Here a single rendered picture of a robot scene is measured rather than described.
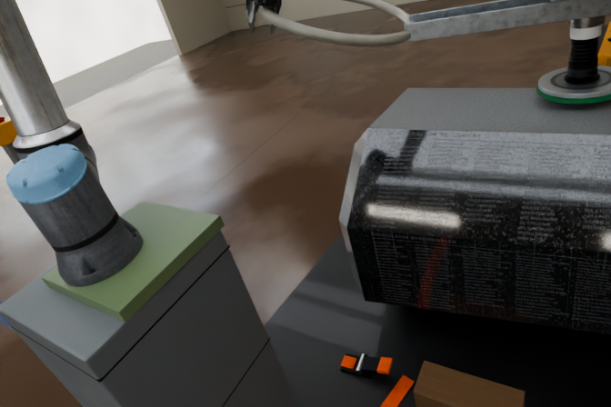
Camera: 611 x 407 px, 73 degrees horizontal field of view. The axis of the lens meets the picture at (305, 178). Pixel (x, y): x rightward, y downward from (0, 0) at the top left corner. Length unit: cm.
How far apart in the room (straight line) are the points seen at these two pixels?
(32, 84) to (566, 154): 127
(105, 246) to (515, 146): 105
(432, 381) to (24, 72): 139
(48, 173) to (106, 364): 39
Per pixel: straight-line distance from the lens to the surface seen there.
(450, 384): 151
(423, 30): 129
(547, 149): 124
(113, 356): 97
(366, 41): 117
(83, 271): 104
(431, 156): 129
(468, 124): 133
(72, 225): 100
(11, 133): 204
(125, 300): 95
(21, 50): 111
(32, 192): 98
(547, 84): 140
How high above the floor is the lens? 141
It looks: 29 degrees down
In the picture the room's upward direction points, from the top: 16 degrees counter-clockwise
